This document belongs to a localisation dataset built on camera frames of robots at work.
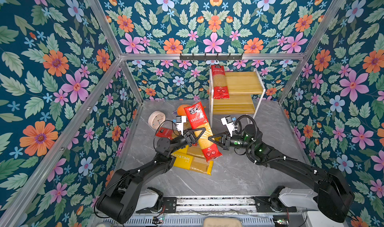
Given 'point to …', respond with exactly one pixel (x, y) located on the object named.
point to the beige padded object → (222, 222)
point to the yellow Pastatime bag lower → (205, 168)
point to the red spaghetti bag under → (198, 119)
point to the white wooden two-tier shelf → (243, 87)
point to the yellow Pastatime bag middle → (189, 155)
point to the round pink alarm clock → (156, 119)
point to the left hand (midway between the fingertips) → (205, 129)
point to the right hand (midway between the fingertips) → (210, 138)
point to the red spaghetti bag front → (221, 90)
